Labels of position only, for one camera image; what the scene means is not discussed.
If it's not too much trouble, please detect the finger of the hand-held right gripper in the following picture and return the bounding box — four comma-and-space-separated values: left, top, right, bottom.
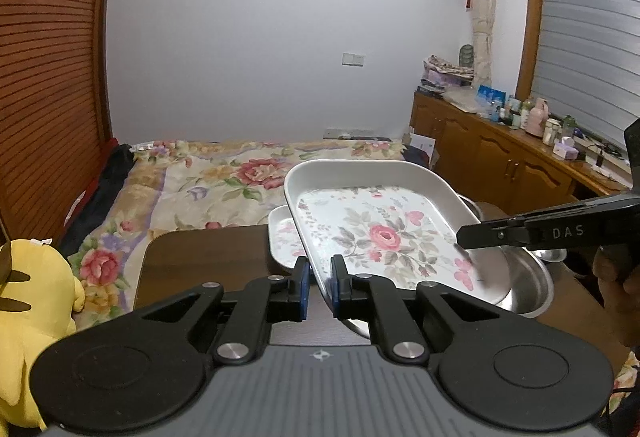
457, 213, 538, 250

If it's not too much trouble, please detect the dark red-edged cloth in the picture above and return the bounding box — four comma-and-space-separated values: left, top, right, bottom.
60, 139, 136, 258

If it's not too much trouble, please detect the yellow plush toy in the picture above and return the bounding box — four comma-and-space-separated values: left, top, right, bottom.
0, 238, 83, 430

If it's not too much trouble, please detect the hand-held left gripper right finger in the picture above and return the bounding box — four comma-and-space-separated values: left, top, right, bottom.
330, 255, 506, 365

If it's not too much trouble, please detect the floral blanket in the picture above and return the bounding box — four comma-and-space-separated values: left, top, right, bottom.
67, 139, 406, 313

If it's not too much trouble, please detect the large white floral plate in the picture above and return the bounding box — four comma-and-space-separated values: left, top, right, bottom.
284, 160, 511, 307

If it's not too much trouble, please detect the small white floral plate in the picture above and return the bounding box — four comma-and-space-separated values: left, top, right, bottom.
268, 205, 311, 274

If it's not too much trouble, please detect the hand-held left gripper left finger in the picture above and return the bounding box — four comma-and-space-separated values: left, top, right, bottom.
125, 256, 312, 365

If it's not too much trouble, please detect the cream patterned curtain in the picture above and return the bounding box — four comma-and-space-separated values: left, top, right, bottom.
457, 0, 499, 85

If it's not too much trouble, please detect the wooden sideboard cabinet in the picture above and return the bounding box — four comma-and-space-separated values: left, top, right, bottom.
410, 89, 631, 218

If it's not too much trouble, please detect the pink thermos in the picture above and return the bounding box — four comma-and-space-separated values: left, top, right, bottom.
525, 97, 547, 136

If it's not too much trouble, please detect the stacked paper pile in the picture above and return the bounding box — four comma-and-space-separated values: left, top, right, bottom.
422, 54, 476, 90

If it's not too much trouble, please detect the lavender tissue box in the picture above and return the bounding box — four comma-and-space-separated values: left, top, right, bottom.
552, 137, 581, 161

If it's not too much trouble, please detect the wooden window frame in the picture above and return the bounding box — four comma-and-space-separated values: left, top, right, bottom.
515, 0, 547, 105

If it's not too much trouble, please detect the white cardboard box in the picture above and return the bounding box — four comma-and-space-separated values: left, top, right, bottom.
406, 129, 441, 162

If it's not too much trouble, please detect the louvered wooden wardrobe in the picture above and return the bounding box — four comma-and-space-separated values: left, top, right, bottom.
0, 0, 121, 243

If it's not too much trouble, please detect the large steel bowl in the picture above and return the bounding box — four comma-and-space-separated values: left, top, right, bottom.
345, 244, 556, 339

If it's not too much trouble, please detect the blue and white carton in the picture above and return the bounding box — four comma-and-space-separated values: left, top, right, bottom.
475, 84, 507, 110

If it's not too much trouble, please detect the person's right hand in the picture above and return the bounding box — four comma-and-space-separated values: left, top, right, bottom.
592, 245, 640, 349

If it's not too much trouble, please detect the grey window blind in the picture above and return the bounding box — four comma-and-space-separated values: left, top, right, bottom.
530, 0, 640, 152

